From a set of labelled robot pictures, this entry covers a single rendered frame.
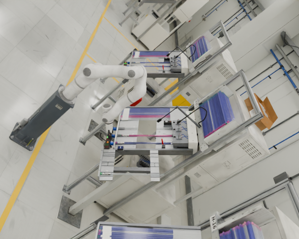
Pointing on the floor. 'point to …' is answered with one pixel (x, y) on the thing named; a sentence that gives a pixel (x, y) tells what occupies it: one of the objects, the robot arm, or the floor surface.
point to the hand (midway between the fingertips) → (110, 134)
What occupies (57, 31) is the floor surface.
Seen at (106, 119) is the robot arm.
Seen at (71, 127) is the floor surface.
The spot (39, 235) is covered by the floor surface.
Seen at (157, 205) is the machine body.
